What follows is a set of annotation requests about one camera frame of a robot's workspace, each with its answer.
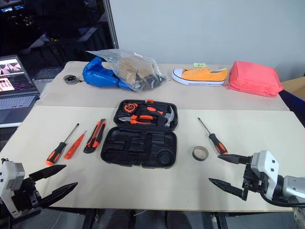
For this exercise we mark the orange canvas sneaker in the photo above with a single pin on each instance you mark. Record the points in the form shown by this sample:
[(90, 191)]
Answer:
[(205, 76)]

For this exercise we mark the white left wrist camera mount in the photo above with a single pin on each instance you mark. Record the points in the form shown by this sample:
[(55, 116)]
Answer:
[(10, 176)]

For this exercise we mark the green sticky note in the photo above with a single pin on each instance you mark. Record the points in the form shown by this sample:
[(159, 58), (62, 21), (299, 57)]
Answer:
[(200, 64)]

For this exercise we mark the grey metal post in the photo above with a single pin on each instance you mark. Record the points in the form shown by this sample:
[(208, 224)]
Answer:
[(112, 23)]

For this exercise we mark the black tool case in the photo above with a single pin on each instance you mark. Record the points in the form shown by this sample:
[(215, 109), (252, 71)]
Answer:
[(140, 149)]

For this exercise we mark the dark rounded shape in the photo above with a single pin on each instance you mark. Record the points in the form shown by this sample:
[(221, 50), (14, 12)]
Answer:
[(178, 220)]

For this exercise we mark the red fabric pouch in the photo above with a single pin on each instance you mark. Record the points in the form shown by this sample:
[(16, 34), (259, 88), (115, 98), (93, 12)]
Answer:
[(252, 78)]

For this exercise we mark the dark background keyboard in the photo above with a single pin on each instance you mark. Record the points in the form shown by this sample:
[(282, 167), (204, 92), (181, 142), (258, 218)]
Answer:
[(47, 74)]

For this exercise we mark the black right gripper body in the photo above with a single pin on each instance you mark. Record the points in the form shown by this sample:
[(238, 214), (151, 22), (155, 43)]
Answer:
[(252, 181)]

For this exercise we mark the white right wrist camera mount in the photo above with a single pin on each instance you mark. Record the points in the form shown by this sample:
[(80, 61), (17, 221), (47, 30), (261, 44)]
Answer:
[(267, 164)]

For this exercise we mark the black table frame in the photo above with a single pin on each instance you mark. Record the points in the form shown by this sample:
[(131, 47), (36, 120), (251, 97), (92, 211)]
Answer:
[(90, 219)]

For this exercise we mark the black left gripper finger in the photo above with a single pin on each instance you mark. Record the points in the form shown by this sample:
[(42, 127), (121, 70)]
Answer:
[(57, 193), (47, 171)]

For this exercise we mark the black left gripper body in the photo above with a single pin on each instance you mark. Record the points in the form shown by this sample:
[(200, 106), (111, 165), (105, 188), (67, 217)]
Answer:
[(26, 193)]

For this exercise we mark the orange black utility knife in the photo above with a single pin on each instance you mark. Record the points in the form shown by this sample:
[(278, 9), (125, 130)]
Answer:
[(95, 137)]

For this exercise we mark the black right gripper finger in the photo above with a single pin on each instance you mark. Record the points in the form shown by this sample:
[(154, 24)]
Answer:
[(228, 188), (236, 159)]

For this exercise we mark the clear plastic bag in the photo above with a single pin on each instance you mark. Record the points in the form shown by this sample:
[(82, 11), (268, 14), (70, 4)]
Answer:
[(143, 64)]

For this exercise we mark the brown cardboard box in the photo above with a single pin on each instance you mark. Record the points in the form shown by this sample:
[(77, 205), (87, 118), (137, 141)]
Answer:
[(129, 69)]

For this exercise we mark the open laptop computer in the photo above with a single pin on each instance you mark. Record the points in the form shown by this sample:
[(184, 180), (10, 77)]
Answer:
[(14, 95)]

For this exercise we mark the grey tape roll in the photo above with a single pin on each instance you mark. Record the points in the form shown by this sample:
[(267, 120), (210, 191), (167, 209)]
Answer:
[(194, 155)]

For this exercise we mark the orange black tape measure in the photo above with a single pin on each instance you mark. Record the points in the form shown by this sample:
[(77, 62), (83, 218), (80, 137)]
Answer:
[(130, 107)]

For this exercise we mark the brown cardboard carton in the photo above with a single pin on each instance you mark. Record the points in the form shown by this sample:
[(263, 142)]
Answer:
[(295, 84)]

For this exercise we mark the orange test pen screwdriver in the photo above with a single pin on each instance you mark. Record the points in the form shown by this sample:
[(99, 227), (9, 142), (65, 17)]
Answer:
[(72, 149)]

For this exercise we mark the blue plastic bag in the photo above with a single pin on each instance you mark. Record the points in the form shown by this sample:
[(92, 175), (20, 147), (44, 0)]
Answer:
[(100, 76)]

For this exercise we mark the round metal reel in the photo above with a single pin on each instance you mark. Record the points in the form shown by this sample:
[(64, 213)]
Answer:
[(69, 79)]

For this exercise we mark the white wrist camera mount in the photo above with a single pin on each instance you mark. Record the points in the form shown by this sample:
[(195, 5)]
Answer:
[(10, 176), (267, 164)]

